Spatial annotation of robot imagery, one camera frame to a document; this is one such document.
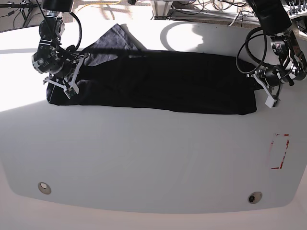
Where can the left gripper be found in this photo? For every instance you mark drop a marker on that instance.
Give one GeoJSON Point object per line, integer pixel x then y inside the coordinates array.
{"type": "Point", "coordinates": [268, 80]}

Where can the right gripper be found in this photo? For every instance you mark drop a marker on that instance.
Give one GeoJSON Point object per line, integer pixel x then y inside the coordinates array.
{"type": "Point", "coordinates": [66, 78]}

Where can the black T-shirt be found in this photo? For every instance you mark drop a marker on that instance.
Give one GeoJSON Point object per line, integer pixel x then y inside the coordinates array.
{"type": "Point", "coordinates": [118, 73]}

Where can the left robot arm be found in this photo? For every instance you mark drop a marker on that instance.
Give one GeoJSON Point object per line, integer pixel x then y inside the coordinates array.
{"type": "Point", "coordinates": [283, 61]}

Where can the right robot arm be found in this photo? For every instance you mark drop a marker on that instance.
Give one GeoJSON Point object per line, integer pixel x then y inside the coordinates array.
{"type": "Point", "coordinates": [62, 64]}

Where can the red tape rectangle marking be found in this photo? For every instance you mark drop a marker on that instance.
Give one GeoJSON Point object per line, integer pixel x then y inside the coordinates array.
{"type": "Point", "coordinates": [278, 149]}

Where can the table grommet hole right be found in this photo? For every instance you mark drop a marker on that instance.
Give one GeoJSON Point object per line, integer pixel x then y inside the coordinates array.
{"type": "Point", "coordinates": [255, 197]}

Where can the table grommet hole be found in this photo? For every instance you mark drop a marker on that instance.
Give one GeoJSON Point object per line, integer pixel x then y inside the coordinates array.
{"type": "Point", "coordinates": [255, 197]}
{"type": "Point", "coordinates": [44, 188]}

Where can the table grommet hole left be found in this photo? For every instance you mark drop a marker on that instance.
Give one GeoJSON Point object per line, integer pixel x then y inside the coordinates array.
{"type": "Point", "coordinates": [44, 188]}

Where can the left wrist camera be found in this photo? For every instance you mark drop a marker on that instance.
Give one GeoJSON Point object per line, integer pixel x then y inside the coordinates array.
{"type": "Point", "coordinates": [271, 102]}

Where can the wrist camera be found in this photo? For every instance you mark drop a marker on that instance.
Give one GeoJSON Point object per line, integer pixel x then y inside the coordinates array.
{"type": "Point", "coordinates": [70, 92]}
{"type": "Point", "coordinates": [271, 102]}

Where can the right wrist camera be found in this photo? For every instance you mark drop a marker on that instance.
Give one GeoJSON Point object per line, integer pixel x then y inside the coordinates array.
{"type": "Point", "coordinates": [70, 92]}

